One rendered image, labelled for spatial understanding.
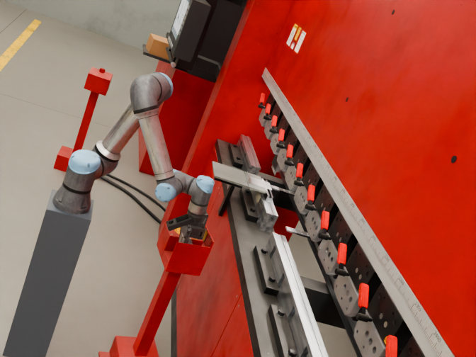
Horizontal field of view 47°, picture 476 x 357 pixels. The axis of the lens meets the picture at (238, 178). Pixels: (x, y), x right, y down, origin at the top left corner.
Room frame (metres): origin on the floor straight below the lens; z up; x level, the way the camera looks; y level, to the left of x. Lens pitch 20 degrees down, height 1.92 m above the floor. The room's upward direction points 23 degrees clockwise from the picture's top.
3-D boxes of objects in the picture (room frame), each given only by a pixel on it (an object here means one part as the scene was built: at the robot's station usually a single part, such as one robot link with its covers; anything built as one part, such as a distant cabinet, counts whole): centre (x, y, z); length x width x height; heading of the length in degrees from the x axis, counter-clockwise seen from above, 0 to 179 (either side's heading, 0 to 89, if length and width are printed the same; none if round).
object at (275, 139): (2.57, -0.13, 1.26); 0.15 x 0.09 x 0.17; 15
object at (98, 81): (3.89, 1.23, 0.41); 0.25 x 0.20 x 0.83; 105
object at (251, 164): (3.08, 0.00, 0.92); 0.50 x 0.06 x 0.10; 15
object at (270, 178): (3.08, -0.39, 0.81); 0.64 x 0.08 x 0.14; 105
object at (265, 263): (1.95, -0.24, 0.89); 0.30 x 0.05 x 0.03; 15
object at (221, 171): (2.51, 0.00, 1.00); 0.26 x 0.18 x 0.01; 105
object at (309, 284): (2.06, -0.67, 0.81); 0.64 x 0.08 x 0.14; 105
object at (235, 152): (3.11, 0.07, 0.89); 0.30 x 0.05 x 0.03; 15
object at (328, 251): (1.60, -0.39, 1.26); 0.15 x 0.09 x 0.17; 15
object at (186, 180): (2.07, 0.21, 1.03); 0.11 x 0.11 x 0.08; 81
